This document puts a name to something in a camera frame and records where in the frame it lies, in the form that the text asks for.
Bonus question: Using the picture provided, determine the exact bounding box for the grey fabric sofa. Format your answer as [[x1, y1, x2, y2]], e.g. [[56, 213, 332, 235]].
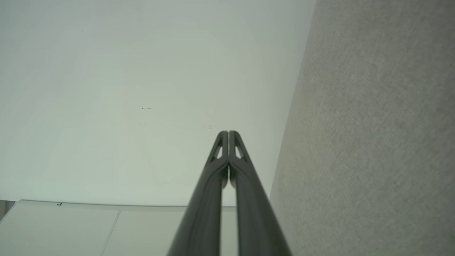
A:
[[269, 0, 455, 256]]

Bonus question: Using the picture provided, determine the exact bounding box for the white wall baseboard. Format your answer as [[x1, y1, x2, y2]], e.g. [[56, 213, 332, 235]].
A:
[[0, 199, 237, 213]]

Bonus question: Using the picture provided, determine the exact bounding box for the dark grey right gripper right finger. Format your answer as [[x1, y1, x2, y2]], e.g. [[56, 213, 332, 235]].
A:
[[229, 130, 292, 256]]

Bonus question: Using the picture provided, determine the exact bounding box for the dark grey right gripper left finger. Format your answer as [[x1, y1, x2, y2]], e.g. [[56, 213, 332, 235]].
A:
[[167, 130, 229, 256]]

